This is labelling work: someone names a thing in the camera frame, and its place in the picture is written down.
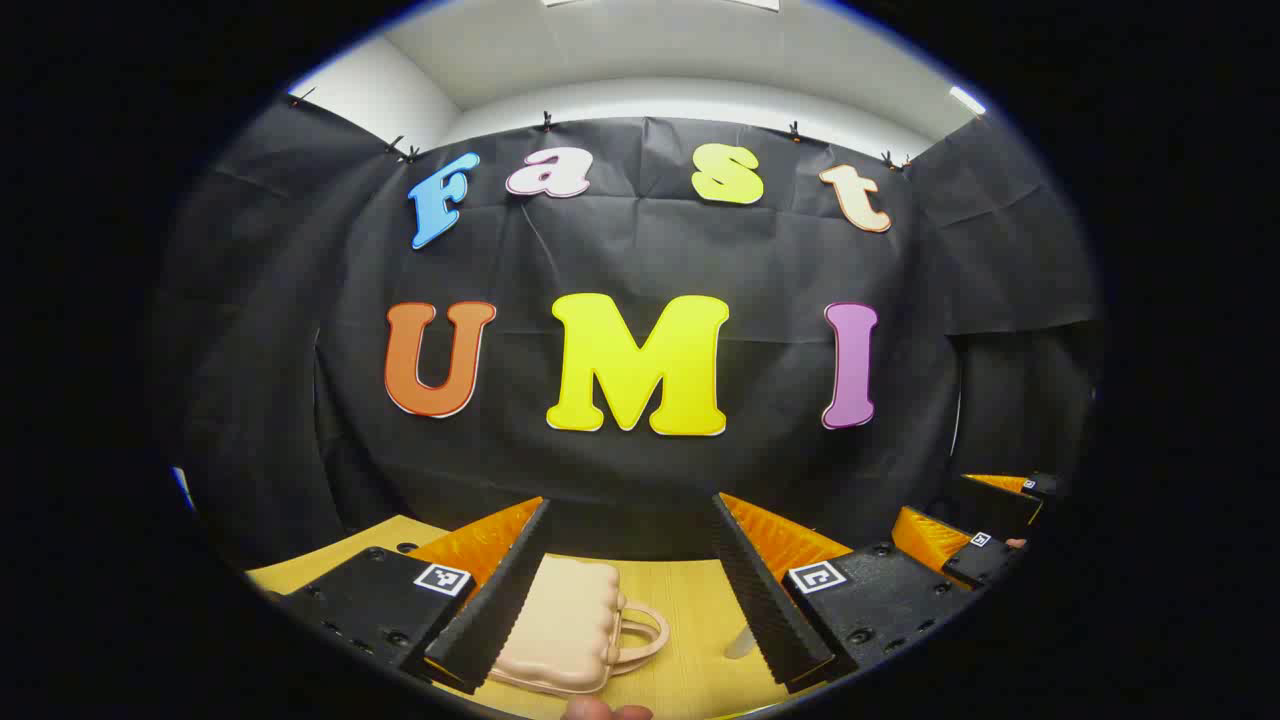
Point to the small beige suitcase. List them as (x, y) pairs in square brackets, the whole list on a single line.
[(570, 620)]

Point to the clear plastic bottle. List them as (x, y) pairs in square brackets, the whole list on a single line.
[(742, 643)]

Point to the ceiling light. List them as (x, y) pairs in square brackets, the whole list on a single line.
[(967, 100)]

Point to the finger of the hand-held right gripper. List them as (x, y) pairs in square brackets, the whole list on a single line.
[(1000, 505), (985, 560)]

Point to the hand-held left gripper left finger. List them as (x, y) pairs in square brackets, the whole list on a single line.
[(500, 610)]

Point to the black backdrop cloth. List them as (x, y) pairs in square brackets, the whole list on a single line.
[(600, 240)]

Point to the row of black clips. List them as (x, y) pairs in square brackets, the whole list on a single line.
[(546, 122)]

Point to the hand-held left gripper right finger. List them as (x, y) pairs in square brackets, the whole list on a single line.
[(765, 600)]

